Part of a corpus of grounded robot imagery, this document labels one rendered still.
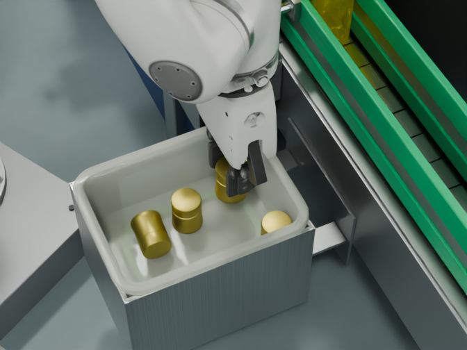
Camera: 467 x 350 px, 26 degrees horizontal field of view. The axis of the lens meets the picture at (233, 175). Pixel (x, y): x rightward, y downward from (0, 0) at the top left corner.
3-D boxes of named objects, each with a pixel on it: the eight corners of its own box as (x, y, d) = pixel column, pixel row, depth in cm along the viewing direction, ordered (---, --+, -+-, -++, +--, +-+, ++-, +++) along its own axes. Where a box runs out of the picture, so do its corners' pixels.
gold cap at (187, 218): (180, 238, 115) (178, 217, 111) (167, 215, 117) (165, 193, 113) (208, 227, 116) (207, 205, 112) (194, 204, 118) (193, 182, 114)
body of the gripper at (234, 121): (294, 81, 91) (288, 157, 100) (244, 10, 97) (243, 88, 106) (219, 108, 89) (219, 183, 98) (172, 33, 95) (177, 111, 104)
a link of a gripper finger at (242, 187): (267, 166, 100) (265, 205, 106) (254, 143, 102) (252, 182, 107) (238, 177, 99) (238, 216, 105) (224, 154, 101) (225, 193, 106)
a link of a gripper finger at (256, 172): (275, 178, 96) (260, 185, 101) (245, 102, 96) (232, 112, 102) (264, 182, 96) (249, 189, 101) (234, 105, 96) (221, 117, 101)
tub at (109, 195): (313, 265, 114) (319, 221, 108) (129, 340, 109) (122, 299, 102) (247, 155, 124) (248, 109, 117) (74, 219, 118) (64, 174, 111)
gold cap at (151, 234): (160, 223, 116) (173, 253, 114) (131, 232, 115) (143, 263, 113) (159, 205, 113) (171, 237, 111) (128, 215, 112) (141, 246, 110)
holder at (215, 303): (347, 284, 122) (360, 210, 110) (136, 371, 115) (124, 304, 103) (283, 181, 132) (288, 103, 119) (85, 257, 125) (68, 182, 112)
